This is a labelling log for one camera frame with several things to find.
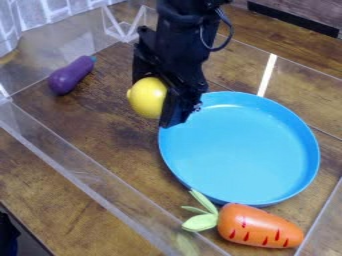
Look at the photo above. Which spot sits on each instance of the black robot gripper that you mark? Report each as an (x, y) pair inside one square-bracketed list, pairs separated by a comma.
[(170, 53)]

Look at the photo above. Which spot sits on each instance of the yellow toy lemon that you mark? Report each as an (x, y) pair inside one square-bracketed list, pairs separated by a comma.
[(146, 97)]

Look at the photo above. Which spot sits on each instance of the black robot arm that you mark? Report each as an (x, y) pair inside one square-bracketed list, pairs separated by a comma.
[(209, 5)]

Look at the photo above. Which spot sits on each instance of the blue round plastic tray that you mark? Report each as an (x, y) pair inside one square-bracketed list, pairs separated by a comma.
[(245, 150)]

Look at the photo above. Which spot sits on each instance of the purple toy eggplant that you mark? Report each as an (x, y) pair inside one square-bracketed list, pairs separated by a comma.
[(65, 79)]

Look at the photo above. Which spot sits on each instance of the white patterned curtain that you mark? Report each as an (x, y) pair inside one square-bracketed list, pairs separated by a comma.
[(22, 15)]

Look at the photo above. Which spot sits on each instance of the orange toy carrot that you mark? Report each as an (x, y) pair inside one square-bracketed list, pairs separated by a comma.
[(244, 224)]

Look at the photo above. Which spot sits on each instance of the dark wall baseboard strip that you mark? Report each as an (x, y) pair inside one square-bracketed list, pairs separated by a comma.
[(295, 19)]

